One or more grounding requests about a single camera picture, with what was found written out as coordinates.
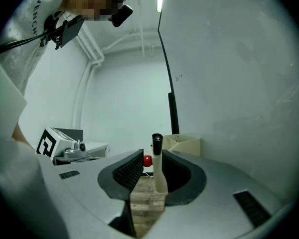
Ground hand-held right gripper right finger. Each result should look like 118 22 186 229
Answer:
141 149 286 239

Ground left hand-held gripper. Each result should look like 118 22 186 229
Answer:
36 125 88 163

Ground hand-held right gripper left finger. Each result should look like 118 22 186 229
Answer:
39 148 145 239

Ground white marker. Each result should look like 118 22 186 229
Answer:
151 132 164 157

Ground person's left forearm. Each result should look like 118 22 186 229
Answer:
11 122 37 150

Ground large whiteboard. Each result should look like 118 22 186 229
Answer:
158 0 299 201

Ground grey desk partition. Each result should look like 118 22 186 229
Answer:
54 127 83 141

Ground person's white t-shirt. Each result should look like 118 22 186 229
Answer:
0 0 68 97

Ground white ceiling conduit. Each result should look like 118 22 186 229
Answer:
102 31 160 57

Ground person's head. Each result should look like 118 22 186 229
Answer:
61 0 120 22

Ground white wall pipes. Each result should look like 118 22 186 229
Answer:
73 28 105 134

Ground black cable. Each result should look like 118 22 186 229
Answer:
0 31 53 55

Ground black chest mount device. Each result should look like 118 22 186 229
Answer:
39 14 86 50

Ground black head camera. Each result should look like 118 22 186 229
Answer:
107 0 134 28

